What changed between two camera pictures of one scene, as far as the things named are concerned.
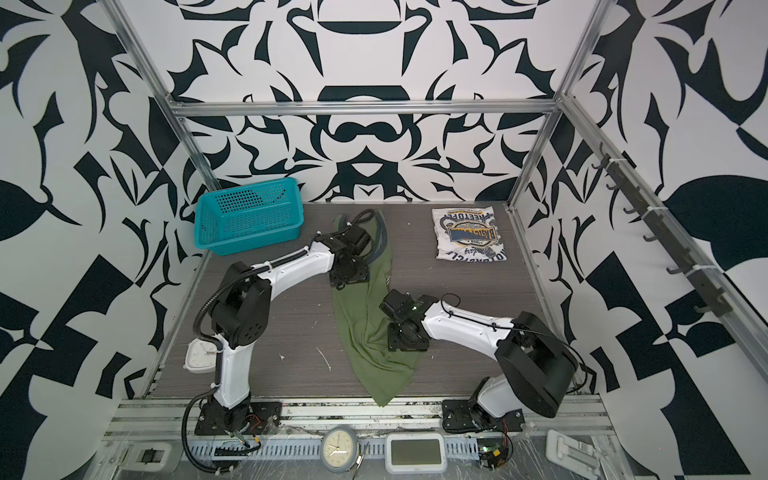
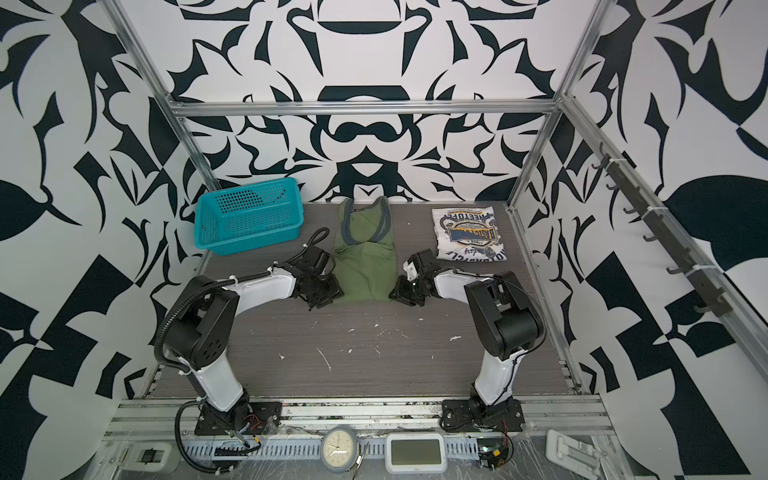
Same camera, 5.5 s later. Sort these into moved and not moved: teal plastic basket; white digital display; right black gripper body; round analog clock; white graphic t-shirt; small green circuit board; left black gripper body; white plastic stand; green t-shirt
Moved: left black gripper body; right black gripper body; green t-shirt
Not moved: white plastic stand; round analog clock; white digital display; small green circuit board; white graphic t-shirt; teal plastic basket
